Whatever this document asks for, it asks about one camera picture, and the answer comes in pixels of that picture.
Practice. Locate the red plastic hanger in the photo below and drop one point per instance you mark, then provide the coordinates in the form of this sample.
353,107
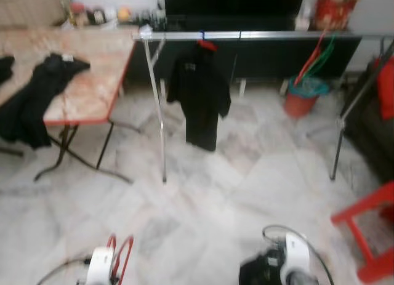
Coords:
129,243
311,60

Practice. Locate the black shirt green print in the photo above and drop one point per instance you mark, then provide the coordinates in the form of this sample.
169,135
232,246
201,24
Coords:
37,94

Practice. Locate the green plastic hanger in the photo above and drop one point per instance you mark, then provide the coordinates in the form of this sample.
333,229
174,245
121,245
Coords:
323,57

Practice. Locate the blue hanger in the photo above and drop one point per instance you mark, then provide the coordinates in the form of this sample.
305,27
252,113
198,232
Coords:
202,35

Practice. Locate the red plastic stool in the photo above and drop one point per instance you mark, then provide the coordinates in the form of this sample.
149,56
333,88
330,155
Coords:
363,205

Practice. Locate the grey fabric sofa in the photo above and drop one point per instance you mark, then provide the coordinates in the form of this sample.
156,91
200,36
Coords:
372,143

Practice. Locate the orange bin teal bag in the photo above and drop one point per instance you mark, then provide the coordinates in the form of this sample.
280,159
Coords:
301,103

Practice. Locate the black shirt red collar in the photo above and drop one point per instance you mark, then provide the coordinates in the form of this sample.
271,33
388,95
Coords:
200,94

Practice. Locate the black TV cabinet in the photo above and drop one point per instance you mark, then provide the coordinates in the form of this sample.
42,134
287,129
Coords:
265,57

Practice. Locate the red cushion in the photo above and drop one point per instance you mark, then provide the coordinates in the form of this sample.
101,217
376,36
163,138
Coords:
386,88

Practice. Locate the silver metal clothes rack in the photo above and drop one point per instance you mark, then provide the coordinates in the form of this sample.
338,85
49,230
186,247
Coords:
265,34

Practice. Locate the black soundbar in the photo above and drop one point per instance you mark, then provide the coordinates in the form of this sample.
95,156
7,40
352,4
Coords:
234,23

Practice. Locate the marble folding table red edge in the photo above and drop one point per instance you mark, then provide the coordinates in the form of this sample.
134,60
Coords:
98,69

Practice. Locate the black television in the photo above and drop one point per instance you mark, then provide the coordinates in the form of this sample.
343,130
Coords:
234,2

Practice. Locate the red figurine statue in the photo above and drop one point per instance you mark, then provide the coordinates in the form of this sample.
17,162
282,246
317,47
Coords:
335,8

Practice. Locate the orange round toy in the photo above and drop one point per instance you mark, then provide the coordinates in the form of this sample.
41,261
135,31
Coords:
124,14

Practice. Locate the white round toy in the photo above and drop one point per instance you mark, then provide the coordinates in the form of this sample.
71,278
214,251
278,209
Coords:
110,14

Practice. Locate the black mouse head toy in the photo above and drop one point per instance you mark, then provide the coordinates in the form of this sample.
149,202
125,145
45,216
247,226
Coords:
96,16

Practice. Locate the black cloth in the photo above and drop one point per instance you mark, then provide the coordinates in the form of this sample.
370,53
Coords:
5,69

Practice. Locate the beige wooden cabinet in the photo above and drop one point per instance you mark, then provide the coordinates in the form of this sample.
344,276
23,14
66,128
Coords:
31,8

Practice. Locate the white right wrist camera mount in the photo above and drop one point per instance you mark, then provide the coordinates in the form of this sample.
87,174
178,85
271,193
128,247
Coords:
297,257

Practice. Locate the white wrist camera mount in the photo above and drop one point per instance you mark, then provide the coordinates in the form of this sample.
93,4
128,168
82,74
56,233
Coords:
100,266
297,257

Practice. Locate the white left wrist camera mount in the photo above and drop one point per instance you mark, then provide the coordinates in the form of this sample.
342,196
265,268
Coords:
100,266

